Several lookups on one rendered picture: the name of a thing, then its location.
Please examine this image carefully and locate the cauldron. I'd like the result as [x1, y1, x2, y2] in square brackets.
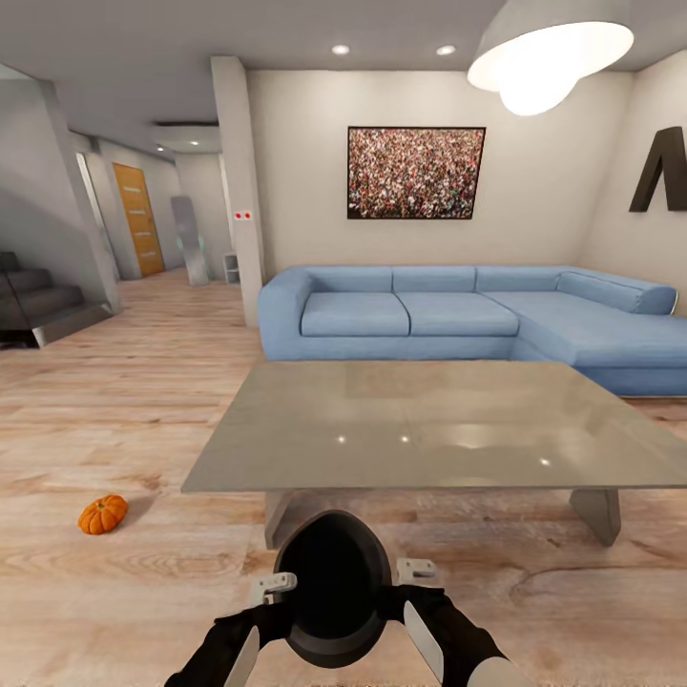
[273, 510, 392, 669]

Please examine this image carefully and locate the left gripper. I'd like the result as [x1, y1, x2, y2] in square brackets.
[251, 600, 297, 648]

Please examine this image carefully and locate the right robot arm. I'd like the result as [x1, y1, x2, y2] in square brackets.
[370, 558, 537, 687]

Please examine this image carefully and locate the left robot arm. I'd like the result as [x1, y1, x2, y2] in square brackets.
[163, 572, 298, 687]

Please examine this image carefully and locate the pumpkin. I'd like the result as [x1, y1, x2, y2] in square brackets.
[78, 495, 129, 535]

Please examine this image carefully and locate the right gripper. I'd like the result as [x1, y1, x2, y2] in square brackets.
[370, 585, 411, 623]

